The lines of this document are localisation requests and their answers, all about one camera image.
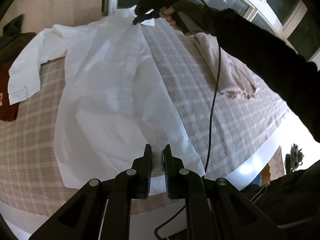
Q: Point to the dark green garment pile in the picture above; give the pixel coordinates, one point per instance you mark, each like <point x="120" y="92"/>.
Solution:
<point x="13" y="41"/>

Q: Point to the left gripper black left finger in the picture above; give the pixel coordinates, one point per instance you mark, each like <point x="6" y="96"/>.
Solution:
<point x="135" y="182"/>

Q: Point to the folded beige knit dress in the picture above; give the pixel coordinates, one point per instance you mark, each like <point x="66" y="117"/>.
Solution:
<point x="235" y="79"/>

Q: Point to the person right forearm dark sleeve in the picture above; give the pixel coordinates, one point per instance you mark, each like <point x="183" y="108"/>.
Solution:
<point x="287" y="73"/>

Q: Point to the white window frame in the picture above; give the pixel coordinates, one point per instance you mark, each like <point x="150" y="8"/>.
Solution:
<point x="295" y="21"/>

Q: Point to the white shirt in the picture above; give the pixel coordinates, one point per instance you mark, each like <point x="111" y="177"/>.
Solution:
<point x="114" y="102"/>

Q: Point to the person right hand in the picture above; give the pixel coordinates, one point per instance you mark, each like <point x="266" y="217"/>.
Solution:
<point x="167" y="15"/>

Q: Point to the dark red garment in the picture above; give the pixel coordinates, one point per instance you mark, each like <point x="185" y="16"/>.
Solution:
<point x="7" y="112"/>

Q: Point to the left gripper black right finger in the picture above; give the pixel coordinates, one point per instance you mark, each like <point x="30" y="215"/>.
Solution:
<point x="181" y="183"/>

